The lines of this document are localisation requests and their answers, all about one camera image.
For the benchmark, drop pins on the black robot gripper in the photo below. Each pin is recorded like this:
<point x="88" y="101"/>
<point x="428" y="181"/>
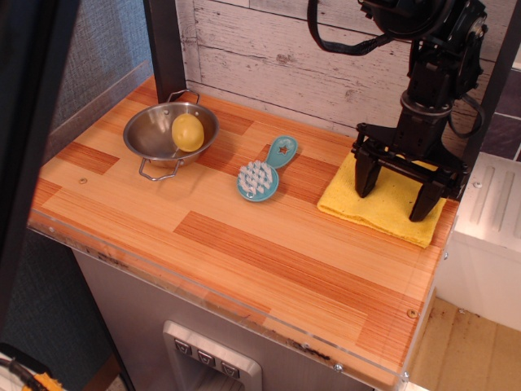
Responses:
<point x="412" y="148"/>

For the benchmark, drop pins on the yellow towel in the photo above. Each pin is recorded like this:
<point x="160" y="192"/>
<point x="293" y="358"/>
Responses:
<point x="386" y="209"/>

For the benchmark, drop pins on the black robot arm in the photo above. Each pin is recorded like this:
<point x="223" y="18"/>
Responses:
<point x="446" y="39"/>

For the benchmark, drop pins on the white ridged appliance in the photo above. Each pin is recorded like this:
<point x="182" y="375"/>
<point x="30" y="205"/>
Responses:
<point x="480" y="271"/>

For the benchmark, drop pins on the teal scrub brush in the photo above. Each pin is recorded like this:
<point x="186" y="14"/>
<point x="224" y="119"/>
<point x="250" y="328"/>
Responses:
<point x="258" y="180"/>

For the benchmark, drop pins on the clear acrylic table guard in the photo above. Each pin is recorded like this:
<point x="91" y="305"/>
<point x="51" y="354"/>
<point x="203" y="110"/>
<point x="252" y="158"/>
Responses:
<point x="346" y="296"/>

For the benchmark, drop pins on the yellow potato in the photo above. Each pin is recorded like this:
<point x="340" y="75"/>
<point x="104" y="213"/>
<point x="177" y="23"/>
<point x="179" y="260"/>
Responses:
<point x="187" y="132"/>

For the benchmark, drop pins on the grey dispenser button panel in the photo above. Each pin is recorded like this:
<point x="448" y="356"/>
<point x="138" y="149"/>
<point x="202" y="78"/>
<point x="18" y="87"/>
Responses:
<point x="200" y="363"/>

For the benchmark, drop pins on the yellow object bottom left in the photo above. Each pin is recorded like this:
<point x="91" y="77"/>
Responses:
<point x="45" y="382"/>

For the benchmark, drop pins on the right dark vertical post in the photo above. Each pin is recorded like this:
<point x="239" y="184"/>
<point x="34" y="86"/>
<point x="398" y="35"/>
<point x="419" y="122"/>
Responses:
<point x="500" y="135"/>

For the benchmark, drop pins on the dark vertical post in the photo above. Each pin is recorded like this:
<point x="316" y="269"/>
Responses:
<point x="500" y="135"/>
<point x="166" y="47"/>

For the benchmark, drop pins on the steel bowl with handles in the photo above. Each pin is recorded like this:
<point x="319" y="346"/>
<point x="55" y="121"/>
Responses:
<point x="149" y="135"/>

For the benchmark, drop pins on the left dark vertical post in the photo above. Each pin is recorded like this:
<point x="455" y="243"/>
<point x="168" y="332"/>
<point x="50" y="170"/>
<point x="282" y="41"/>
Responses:
<point x="166" y="47"/>

